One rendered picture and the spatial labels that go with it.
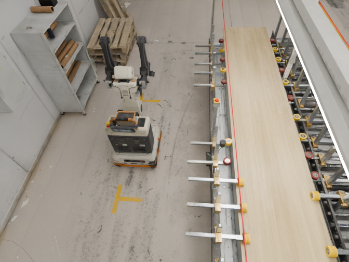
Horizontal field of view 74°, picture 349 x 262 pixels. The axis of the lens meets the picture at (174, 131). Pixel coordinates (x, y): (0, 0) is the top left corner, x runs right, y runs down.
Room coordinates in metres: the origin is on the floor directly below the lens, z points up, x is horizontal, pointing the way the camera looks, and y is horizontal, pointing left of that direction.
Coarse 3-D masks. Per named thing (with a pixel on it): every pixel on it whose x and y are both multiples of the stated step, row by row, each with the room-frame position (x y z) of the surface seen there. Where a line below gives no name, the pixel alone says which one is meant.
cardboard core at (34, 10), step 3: (33, 6) 3.50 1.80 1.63; (36, 6) 3.50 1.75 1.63; (39, 6) 3.49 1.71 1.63; (42, 6) 3.48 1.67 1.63; (45, 6) 3.47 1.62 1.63; (48, 6) 3.46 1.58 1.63; (51, 6) 3.47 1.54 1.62; (33, 9) 3.46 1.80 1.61; (36, 9) 3.46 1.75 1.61; (39, 9) 3.45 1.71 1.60; (42, 9) 3.44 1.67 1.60; (45, 9) 3.43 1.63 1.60; (48, 9) 3.43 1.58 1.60; (51, 9) 3.49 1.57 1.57; (33, 12) 3.48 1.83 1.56; (36, 12) 3.48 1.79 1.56
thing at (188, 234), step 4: (188, 232) 0.53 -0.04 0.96; (192, 232) 0.53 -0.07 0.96; (196, 232) 0.52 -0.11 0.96; (200, 232) 0.52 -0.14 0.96; (188, 236) 0.51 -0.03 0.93; (192, 236) 0.50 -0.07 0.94; (196, 236) 0.50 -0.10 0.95; (200, 236) 0.49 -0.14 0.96; (204, 236) 0.49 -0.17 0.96; (208, 236) 0.49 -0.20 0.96; (212, 236) 0.48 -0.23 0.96; (224, 236) 0.47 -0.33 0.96; (228, 236) 0.47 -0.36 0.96; (232, 236) 0.47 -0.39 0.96; (236, 236) 0.47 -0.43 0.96; (240, 236) 0.46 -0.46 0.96; (240, 240) 0.44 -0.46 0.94
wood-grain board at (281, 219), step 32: (224, 32) 3.65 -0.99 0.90; (256, 32) 3.56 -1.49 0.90; (256, 64) 2.72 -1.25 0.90; (256, 96) 2.09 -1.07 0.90; (256, 128) 1.58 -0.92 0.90; (288, 128) 1.54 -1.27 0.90; (256, 160) 1.18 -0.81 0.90; (288, 160) 1.15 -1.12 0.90; (256, 192) 0.84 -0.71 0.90; (288, 192) 0.81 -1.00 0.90; (256, 224) 0.56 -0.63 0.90; (288, 224) 0.54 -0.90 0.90; (320, 224) 0.51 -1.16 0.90; (256, 256) 0.32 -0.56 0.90; (288, 256) 0.30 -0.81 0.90; (320, 256) 0.28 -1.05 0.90
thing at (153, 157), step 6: (156, 126) 2.26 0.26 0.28; (156, 132) 2.15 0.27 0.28; (156, 138) 2.04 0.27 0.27; (156, 144) 1.95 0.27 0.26; (156, 150) 1.86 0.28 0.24; (114, 156) 1.79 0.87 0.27; (120, 156) 1.78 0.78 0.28; (126, 156) 1.77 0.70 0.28; (132, 156) 1.76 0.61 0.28; (138, 156) 1.75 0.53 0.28; (144, 156) 1.74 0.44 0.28; (150, 156) 1.73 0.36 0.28; (156, 156) 1.80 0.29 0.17; (114, 162) 1.80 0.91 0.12; (120, 162) 1.76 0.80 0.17; (126, 162) 1.74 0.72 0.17; (132, 162) 1.73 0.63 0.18; (150, 162) 1.70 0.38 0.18; (156, 162) 1.74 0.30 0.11
